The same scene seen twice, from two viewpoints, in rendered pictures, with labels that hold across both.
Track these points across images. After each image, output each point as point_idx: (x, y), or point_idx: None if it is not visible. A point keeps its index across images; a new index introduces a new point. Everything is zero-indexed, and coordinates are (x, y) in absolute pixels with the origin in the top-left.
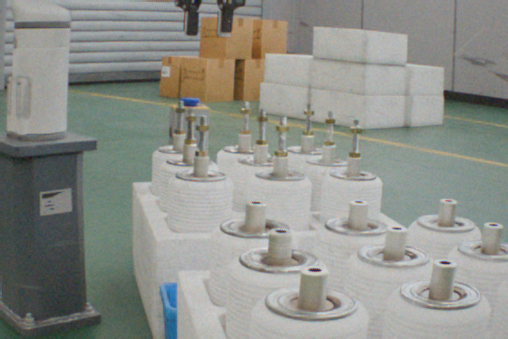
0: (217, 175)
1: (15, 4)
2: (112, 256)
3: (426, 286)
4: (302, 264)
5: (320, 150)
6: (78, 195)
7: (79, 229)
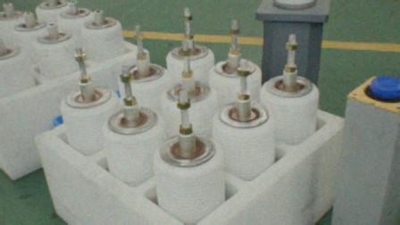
0: (179, 54)
1: None
2: (399, 213)
3: (15, 16)
4: (65, 12)
5: (170, 153)
6: (264, 47)
7: (262, 69)
